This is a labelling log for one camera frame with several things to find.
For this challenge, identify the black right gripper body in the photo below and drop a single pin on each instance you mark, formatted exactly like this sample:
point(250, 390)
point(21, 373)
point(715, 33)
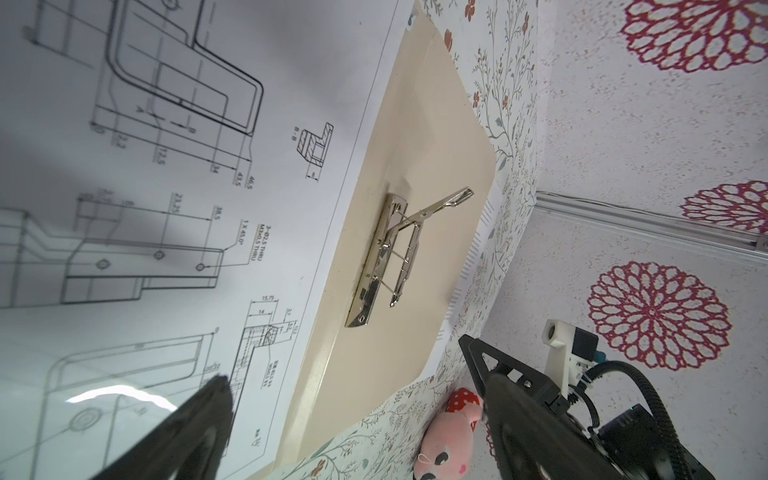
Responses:
point(632, 443)

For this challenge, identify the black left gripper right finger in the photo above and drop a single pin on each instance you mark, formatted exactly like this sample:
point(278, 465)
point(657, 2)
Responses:
point(531, 444)

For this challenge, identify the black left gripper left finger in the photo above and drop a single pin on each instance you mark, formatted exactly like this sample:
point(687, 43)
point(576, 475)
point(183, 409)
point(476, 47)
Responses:
point(189, 444)

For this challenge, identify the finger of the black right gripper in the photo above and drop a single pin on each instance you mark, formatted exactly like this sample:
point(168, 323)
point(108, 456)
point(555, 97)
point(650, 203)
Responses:
point(483, 360)

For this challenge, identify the white printed text sheet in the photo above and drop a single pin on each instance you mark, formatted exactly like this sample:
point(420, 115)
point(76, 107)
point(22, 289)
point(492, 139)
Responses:
point(482, 234)

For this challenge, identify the beige manila folder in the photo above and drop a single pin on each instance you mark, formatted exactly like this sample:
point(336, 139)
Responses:
point(428, 171)

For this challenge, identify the white technical drawing sheet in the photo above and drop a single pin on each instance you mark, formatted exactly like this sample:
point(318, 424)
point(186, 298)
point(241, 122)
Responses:
point(174, 180)

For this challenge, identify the pink pig plush toy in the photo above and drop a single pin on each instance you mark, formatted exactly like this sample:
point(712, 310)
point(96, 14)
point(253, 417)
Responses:
point(447, 447)

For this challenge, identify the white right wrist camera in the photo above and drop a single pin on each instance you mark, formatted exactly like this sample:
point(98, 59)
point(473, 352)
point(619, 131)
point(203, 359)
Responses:
point(572, 351)

